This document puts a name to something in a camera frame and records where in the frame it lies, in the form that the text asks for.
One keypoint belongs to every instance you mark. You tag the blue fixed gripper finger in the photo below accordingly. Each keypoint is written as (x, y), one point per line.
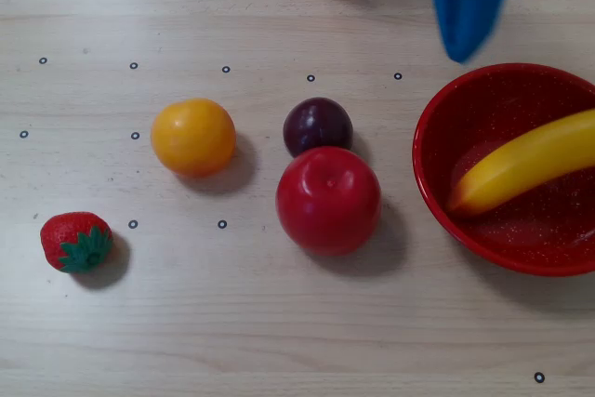
(469, 2)

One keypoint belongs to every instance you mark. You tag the yellow banana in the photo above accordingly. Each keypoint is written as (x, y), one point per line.
(520, 164)

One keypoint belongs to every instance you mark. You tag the red speckled bowl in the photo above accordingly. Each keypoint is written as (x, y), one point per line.
(488, 104)

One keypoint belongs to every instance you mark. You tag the dark purple plum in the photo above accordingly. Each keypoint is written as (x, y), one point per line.
(316, 123)

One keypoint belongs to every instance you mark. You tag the red apple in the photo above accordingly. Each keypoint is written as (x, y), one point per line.
(327, 202)

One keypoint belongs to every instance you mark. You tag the round orange-yellow fruit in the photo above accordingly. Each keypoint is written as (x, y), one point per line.
(193, 136)

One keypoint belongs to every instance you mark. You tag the red strawberry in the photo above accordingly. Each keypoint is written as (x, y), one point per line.
(70, 234)

